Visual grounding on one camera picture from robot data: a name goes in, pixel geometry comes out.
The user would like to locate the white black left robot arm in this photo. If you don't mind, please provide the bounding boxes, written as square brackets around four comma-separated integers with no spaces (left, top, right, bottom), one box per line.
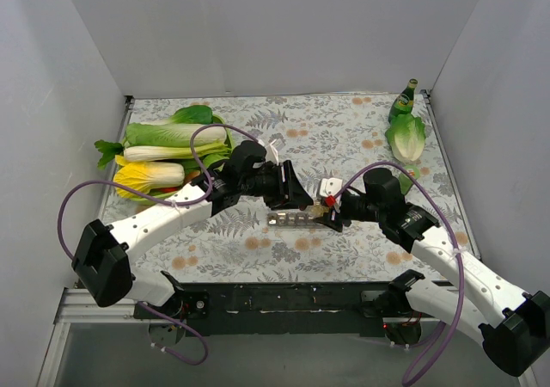
[72,141,313,318]

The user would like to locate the floral table mat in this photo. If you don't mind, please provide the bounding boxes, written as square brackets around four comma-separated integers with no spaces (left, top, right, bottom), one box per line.
[85,92,483,284]

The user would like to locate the toy lettuce head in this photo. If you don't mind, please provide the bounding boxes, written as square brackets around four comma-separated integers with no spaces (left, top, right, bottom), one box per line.
[385,114,425,163]

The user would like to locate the toy bok choy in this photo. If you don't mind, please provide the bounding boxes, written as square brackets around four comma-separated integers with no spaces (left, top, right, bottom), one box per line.
[153,105,213,125]

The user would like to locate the toy red pepper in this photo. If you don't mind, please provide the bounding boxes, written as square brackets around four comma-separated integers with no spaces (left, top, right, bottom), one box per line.
[154,185,182,194]

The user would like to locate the toy white celery stalk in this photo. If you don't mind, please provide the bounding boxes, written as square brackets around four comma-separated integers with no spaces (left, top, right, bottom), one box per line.
[95,140,233,169]

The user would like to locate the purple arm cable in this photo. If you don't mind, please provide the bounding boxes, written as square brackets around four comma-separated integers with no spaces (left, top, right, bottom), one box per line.
[58,122,266,366]
[333,161,466,386]

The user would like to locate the clear weekly pill organizer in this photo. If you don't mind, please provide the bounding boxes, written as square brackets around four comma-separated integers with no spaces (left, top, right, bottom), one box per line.
[266,210,324,230]

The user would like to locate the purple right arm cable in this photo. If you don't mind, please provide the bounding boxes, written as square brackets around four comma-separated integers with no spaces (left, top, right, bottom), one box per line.
[333,161,466,386]

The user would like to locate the clear pill bottle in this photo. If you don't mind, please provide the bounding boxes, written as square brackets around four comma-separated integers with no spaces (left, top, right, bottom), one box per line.
[305,201,331,218]

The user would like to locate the green glass bottle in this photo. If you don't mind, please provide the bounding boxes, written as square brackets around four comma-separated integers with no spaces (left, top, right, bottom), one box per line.
[388,78,418,123]

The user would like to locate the toy yellow napa cabbage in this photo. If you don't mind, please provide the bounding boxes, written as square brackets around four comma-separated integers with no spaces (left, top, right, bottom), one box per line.
[113,156,185,194]

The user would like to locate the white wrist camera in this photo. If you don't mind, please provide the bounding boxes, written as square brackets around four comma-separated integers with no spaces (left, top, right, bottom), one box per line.
[258,140,280,165]
[317,177,343,207]

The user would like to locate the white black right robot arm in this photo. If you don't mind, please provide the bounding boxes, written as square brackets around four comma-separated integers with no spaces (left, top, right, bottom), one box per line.
[317,166,549,377]

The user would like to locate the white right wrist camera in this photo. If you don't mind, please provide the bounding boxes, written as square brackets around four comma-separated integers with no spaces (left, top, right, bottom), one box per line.
[317,177,343,207]

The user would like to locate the toy round green cabbage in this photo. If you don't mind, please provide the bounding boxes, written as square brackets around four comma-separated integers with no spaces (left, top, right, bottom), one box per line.
[202,153,229,169]

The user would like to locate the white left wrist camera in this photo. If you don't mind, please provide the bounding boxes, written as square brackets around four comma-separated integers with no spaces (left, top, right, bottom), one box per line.
[258,140,280,165]

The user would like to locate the green plastic tray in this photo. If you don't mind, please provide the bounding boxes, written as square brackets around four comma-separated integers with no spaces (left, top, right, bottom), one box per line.
[122,119,234,200]

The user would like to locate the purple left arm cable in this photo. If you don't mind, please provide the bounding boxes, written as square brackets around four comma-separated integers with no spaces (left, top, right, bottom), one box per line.
[58,122,266,366]

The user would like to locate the toy brown mushroom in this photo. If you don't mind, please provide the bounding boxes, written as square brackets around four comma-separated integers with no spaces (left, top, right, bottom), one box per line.
[184,170,201,183]

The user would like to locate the toy green napa cabbage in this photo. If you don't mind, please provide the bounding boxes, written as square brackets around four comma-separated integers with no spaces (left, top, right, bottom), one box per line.
[125,123,227,148]

